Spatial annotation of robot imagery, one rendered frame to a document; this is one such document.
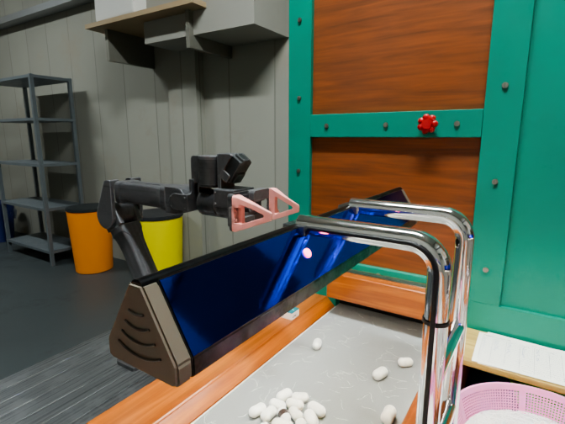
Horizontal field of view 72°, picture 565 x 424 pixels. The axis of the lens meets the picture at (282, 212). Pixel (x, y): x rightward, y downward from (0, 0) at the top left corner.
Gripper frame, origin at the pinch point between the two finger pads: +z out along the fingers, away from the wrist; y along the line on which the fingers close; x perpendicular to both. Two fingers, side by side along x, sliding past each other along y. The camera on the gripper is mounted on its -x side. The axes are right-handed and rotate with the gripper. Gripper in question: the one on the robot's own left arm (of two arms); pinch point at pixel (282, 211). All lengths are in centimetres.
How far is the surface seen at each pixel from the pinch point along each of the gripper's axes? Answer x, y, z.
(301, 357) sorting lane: 33.2, 6.3, 1.3
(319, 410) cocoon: 31.4, -8.3, 13.1
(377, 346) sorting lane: 33.1, 19.8, 13.8
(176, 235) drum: 63, 139, -183
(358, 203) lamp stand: -4.6, -7.3, 17.8
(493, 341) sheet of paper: 29, 28, 36
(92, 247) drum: 86, 128, -279
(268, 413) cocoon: 31.5, -13.5, 6.2
